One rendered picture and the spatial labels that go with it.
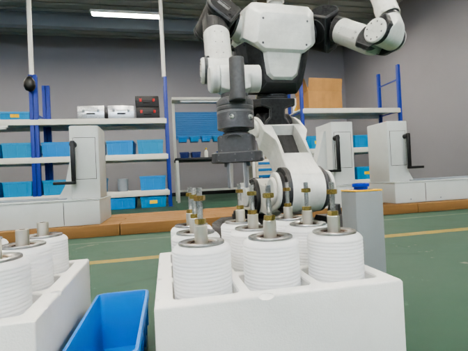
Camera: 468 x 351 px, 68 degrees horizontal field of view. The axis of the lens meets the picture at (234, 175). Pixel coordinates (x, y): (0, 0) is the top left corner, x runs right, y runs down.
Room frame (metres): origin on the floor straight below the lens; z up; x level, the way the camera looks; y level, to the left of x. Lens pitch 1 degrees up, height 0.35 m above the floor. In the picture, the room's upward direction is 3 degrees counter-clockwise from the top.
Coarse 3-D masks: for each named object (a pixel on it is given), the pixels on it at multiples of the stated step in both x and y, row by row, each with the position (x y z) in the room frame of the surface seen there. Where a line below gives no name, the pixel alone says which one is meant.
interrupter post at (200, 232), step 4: (204, 224) 0.58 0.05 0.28; (196, 228) 0.57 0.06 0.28; (200, 228) 0.56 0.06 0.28; (204, 228) 0.57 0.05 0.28; (196, 232) 0.57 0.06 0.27; (200, 232) 0.56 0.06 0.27; (204, 232) 0.57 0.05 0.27; (196, 236) 0.57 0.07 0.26; (200, 236) 0.56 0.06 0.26; (204, 236) 0.57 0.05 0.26; (196, 240) 0.57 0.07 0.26; (200, 240) 0.56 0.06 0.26; (204, 240) 0.57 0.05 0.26
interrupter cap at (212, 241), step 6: (186, 240) 0.59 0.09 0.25; (192, 240) 0.59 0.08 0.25; (210, 240) 0.59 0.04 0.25; (216, 240) 0.58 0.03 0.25; (222, 240) 0.57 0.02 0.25; (180, 246) 0.55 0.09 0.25; (186, 246) 0.54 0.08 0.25; (192, 246) 0.54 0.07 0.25; (198, 246) 0.54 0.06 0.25; (204, 246) 0.54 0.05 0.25; (210, 246) 0.54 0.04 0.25
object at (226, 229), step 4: (224, 224) 0.81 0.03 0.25; (228, 224) 0.80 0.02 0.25; (232, 224) 0.80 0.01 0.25; (236, 224) 0.79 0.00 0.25; (240, 224) 0.79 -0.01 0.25; (244, 224) 0.79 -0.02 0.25; (224, 228) 0.80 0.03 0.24; (228, 228) 0.79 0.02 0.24; (232, 228) 0.79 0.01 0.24; (224, 232) 0.80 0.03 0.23; (228, 232) 0.79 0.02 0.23; (224, 236) 0.80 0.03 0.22; (228, 236) 0.79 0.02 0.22; (224, 240) 0.80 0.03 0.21; (228, 240) 0.79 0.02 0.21
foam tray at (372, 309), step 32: (160, 256) 0.82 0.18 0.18; (160, 288) 0.57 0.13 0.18; (288, 288) 0.54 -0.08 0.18; (320, 288) 0.54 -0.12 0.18; (352, 288) 0.54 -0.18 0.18; (384, 288) 0.55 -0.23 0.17; (160, 320) 0.49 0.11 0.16; (192, 320) 0.49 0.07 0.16; (224, 320) 0.50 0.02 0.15; (256, 320) 0.51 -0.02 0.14; (288, 320) 0.52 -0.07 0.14; (320, 320) 0.53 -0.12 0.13; (352, 320) 0.54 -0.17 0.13; (384, 320) 0.55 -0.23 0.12
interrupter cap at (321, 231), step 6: (318, 228) 0.65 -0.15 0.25; (324, 228) 0.64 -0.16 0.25; (342, 228) 0.64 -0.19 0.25; (348, 228) 0.63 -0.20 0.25; (318, 234) 0.60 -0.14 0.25; (324, 234) 0.59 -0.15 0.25; (330, 234) 0.59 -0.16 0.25; (336, 234) 0.58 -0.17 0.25; (342, 234) 0.58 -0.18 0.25; (348, 234) 0.59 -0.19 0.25
